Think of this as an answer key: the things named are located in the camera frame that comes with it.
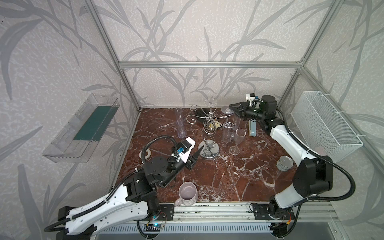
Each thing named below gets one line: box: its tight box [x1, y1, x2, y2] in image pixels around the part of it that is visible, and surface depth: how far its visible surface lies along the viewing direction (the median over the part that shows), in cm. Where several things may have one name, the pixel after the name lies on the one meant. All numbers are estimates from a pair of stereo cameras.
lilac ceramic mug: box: [174, 181, 199, 208], surface depth 76 cm
